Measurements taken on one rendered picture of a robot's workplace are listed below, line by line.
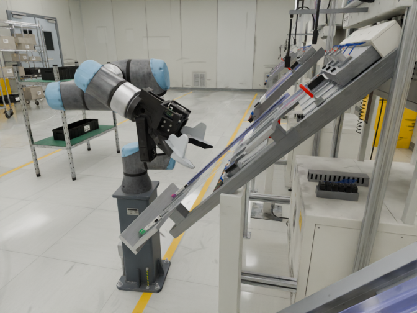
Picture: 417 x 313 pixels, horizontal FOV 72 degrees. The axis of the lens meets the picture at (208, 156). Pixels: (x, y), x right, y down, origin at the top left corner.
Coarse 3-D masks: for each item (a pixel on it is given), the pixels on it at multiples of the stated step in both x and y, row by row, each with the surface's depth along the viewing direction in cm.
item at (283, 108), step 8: (280, 112) 58; (272, 120) 59; (248, 136) 62; (240, 144) 63; (232, 152) 64; (224, 160) 65; (216, 168) 66; (208, 176) 68; (200, 184) 69; (176, 200) 72; (168, 208) 74; (160, 216) 75; (144, 232) 79
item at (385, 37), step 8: (384, 24) 91; (392, 24) 85; (360, 32) 115; (368, 32) 101; (376, 32) 90; (384, 32) 87; (392, 32) 86; (400, 32) 86; (344, 40) 129; (352, 40) 112; (360, 40) 99; (368, 40) 90; (376, 40) 88; (384, 40) 87; (392, 40) 87; (344, 48) 129; (376, 48) 89; (384, 48) 88; (392, 48) 87; (384, 56) 89; (416, 56) 87
